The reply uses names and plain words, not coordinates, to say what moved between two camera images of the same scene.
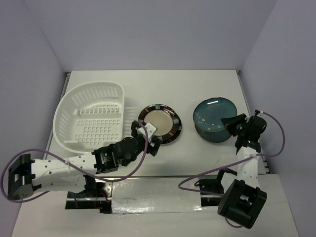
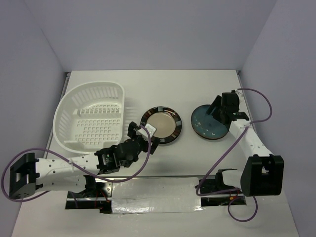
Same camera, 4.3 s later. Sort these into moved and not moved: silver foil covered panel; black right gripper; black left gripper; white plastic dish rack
Moved: black right gripper
Not moved: silver foil covered panel; white plastic dish rack; black left gripper
